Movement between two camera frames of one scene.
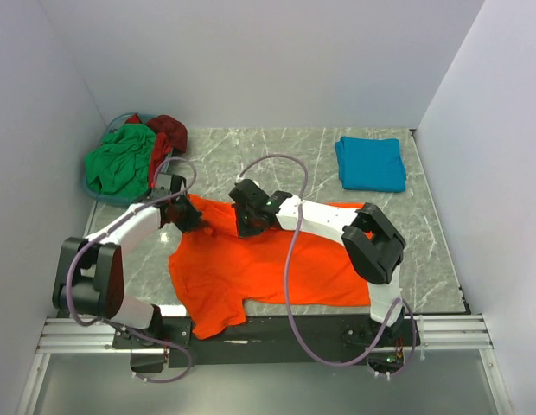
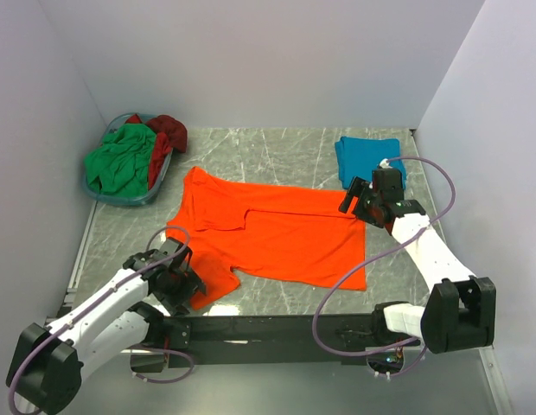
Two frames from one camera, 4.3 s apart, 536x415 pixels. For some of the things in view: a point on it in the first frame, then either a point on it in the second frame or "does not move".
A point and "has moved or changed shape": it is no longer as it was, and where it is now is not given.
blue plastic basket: x=115 y=123 does not move
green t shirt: x=121 y=166 does not move
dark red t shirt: x=170 y=136 does not move
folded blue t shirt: x=370 y=164 does not move
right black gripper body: x=245 y=224 → x=366 y=207
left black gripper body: x=186 y=213 → x=182 y=284
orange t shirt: x=218 y=273 has moved or changed shape
